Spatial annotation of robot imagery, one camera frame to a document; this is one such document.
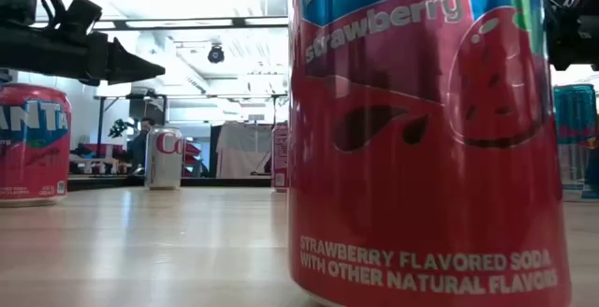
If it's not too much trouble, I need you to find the red Fanta strawberry soda can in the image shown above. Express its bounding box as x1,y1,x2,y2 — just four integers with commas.
286,0,573,307
0,81,73,209

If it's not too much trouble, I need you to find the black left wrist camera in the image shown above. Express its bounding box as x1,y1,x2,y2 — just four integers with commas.
65,0,103,35

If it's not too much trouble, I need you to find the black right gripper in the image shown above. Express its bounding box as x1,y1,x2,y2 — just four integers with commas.
542,0,599,72

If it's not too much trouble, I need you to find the teal Red Bull can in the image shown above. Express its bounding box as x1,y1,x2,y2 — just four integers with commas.
553,83,599,203

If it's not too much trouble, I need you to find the red Coca-Cola can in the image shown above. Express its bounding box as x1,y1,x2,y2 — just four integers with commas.
270,122,290,194

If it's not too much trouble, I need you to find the black dome ceiling camera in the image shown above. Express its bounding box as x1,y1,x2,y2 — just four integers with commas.
207,43,226,65

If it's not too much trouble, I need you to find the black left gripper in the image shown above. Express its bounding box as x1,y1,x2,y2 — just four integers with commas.
0,24,167,87

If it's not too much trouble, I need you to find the black overhead frame bar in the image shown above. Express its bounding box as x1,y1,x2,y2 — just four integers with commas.
91,15,290,31

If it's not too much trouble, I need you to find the silver Diet Coke can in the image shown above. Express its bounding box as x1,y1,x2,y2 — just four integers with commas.
144,125,184,191

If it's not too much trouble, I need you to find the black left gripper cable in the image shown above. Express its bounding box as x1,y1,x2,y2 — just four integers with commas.
18,0,69,30

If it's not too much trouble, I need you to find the black aluminium rig frame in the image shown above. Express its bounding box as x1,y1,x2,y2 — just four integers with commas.
67,175,273,190

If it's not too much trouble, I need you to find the black background rack frame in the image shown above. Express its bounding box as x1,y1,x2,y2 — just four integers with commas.
95,92,290,180

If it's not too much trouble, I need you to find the white draped cloth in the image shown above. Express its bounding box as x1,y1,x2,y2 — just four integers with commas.
215,122,275,179

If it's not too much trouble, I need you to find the person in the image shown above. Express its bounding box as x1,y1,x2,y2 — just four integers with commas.
126,117,155,175

